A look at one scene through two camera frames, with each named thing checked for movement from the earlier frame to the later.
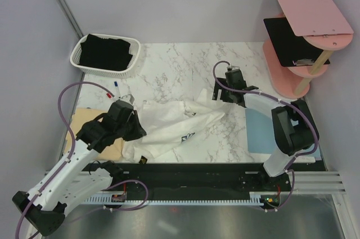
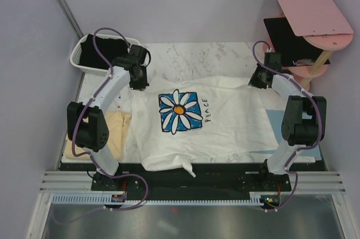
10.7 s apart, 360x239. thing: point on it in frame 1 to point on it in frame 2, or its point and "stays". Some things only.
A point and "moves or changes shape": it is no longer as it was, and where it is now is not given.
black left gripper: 139,131 to 141,86
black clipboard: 291,49 stays
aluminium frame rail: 305,182 stays
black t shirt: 103,53 stays
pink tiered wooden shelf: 314,17 stays
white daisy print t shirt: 168,123 moves or changes shape
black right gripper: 223,97 to 253,82
